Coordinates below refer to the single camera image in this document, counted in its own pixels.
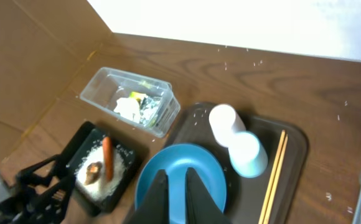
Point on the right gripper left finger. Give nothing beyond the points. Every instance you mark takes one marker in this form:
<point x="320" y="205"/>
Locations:
<point x="154" y="209"/>

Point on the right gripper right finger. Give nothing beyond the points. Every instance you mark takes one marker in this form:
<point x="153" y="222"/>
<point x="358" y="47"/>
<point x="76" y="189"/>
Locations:
<point x="200" y="206"/>

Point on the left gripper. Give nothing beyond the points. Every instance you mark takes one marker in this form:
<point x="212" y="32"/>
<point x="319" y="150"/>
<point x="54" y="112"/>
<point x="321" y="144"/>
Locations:
<point x="12" y="205"/>

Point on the dark blue plate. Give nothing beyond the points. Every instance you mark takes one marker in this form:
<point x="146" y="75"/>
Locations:
<point x="175" y="160"/>

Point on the pile of rice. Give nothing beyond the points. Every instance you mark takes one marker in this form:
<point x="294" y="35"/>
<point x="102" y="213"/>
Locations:
<point x="100" y="188"/>

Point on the brown food piece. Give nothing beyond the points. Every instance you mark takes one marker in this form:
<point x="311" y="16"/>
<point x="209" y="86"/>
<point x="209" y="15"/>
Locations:
<point x="93" y="173"/>

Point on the orange carrot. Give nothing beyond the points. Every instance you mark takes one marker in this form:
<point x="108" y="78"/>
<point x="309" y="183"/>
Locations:
<point x="108" y="158"/>

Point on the silver foil snack wrapper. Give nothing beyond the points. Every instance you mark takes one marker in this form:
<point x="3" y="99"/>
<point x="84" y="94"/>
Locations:
<point x="148" y="108"/>

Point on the white tissue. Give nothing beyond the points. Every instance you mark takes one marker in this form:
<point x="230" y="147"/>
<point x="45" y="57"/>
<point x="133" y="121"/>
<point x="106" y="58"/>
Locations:
<point x="128" y="108"/>

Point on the black waste tray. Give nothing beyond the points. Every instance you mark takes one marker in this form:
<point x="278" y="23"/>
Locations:
<point x="87" y="136"/>

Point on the dark brown serving tray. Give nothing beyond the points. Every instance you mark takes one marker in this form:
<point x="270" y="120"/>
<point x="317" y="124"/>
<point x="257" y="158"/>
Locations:
<point x="245" y="196"/>

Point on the wooden chopstick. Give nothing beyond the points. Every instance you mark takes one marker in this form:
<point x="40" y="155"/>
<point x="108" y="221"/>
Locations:
<point x="266" y="208"/>
<point x="279" y="172"/>

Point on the light blue plastic cup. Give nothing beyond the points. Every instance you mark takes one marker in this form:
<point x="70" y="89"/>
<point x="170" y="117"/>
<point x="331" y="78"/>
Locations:
<point x="247" y="155"/>

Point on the pink plastic cup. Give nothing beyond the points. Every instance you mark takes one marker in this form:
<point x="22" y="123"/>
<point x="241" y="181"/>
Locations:
<point x="225" y="122"/>

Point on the clear plastic bin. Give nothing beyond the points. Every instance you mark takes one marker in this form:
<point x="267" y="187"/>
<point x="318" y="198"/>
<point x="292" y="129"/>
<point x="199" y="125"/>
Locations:
<point x="109" y="84"/>

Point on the brown cardboard wall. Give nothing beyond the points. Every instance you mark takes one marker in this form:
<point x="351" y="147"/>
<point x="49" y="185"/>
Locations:
<point x="43" y="44"/>

